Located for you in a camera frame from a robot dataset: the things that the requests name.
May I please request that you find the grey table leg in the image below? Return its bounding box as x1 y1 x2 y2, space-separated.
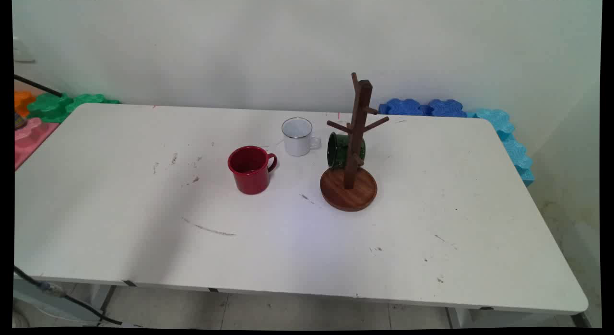
97 285 117 327

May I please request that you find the pink foam tile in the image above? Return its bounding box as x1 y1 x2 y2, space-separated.
14 117 60 171

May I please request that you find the white enamel mug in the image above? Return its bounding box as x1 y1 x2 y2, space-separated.
281 117 321 157

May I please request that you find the orange foam tile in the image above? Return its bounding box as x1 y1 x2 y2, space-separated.
14 90 37 118

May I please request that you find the white wall outlet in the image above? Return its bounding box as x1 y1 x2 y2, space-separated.
13 36 36 63

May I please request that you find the dark blue foam tile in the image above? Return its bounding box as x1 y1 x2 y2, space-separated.
426 99 468 118
378 98 431 117

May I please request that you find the green enamel mug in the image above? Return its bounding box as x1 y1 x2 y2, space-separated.
327 132 366 169

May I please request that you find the black floor cable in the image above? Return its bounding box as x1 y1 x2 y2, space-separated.
13 265 144 329

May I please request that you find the green foam tile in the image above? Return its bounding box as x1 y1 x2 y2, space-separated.
66 94 121 113
26 94 73 124

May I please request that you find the brown wooden mug tree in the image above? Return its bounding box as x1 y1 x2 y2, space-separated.
320 72 390 212

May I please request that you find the red enamel mug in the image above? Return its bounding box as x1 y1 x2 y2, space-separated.
227 146 278 195

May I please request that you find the thin black rod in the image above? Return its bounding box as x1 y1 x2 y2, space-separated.
13 74 63 97

